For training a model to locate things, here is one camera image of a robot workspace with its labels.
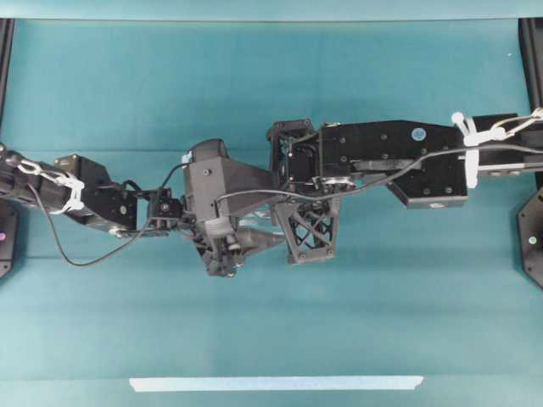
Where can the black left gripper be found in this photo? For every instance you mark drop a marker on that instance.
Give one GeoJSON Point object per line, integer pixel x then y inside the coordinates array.
{"type": "Point", "coordinates": [212, 229]}

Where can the teal table mat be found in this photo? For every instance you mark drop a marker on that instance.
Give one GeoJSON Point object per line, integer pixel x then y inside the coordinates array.
{"type": "Point", "coordinates": [438, 293]}

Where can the white zip tie left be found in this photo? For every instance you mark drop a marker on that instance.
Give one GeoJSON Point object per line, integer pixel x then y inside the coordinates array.
{"type": "Point", "coordinates": [76, 187]}

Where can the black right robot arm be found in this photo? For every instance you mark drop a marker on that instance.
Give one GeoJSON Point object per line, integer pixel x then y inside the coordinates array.
{"type": "Point", "coordinates": [426, 166]}

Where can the silver zip bag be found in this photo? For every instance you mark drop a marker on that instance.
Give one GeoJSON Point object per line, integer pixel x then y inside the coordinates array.
{"type": "Point", "coordinates": [260, 219]}

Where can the black left frame post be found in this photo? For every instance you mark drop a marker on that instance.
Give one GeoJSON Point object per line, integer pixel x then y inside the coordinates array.
{"type": "Point", "coordinates": [6, 42]}

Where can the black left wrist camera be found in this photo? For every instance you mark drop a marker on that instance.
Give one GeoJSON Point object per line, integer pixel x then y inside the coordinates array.
{"type": "Point", "coordinates": [216, 185]}

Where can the white zip tie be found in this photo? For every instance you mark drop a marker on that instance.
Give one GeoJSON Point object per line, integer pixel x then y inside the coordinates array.
{"type": "Point", "coordinates": [76, 187]}
{"type": "Point", "coordinates": [473, 138]}

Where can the white zip tie right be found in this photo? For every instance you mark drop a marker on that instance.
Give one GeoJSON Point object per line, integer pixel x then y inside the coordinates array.
{"type": "Point", "coordinates": [473, 138]}

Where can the light blue tape strip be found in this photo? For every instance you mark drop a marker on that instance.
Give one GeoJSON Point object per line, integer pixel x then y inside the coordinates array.
{"type": "Point", "coordinates": [273, 383]}

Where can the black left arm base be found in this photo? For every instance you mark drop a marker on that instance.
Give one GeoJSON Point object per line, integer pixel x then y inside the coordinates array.
{"type": "Point", "coordinates": [9, 232]}

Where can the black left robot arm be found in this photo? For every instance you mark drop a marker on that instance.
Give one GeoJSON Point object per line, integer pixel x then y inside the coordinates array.
{"type": "Point", "coordinates": [123, 210]}

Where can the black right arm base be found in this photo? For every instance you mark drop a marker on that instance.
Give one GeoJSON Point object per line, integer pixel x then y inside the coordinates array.
{"type": "Point", "coordinates": [529, 220]}

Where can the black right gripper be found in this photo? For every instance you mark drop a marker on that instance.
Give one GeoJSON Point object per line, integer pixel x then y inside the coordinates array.
{"type": "Point", "coordinates": [310, 228]}

